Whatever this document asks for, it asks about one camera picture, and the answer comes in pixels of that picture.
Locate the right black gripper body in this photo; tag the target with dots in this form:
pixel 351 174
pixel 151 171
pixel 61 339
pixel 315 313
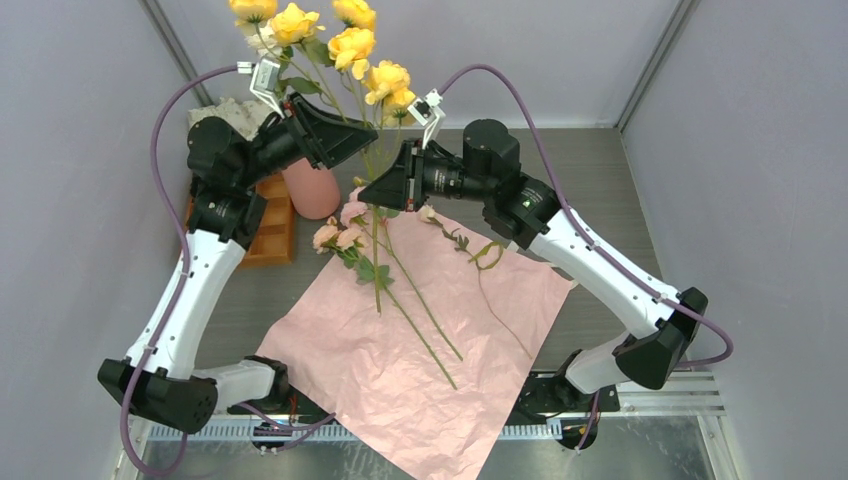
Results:
pixel 415 169

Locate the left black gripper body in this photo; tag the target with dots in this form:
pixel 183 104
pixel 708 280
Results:
pixel 297 136

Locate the purple and pink wrapping paper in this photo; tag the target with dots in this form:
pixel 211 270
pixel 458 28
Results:
pixel 370 371

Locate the white rose stem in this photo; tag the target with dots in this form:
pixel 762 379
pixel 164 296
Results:
pixel 259 37

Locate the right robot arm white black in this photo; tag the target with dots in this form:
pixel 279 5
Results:
pixel 660 321

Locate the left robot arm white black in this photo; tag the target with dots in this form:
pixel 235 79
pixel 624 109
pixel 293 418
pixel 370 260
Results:
pixel 157 378

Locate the pink cylindrical vase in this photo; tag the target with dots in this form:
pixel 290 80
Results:
pixel 315 193

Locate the pink rose stem upper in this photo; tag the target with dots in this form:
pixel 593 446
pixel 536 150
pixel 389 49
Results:
pixel 353 208

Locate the cream patterned cloth bag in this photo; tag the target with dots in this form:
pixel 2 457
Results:
pixel 245 117

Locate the peach rose stem lower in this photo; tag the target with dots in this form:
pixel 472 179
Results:
pixel 365 249

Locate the orange compartment tray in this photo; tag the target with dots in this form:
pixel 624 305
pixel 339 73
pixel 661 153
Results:
pixel 272 232

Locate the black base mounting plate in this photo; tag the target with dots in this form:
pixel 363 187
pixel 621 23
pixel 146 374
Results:
pixel 544 395

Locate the small green-lit circuit board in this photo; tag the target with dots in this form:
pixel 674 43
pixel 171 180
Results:
pixel 265 429

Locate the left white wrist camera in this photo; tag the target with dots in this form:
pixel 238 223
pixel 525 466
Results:
pixel 264 76

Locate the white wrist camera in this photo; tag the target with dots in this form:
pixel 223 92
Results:
pixel 264 76
pixel 428 113

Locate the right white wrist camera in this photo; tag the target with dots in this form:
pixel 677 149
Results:
pixel 428 113

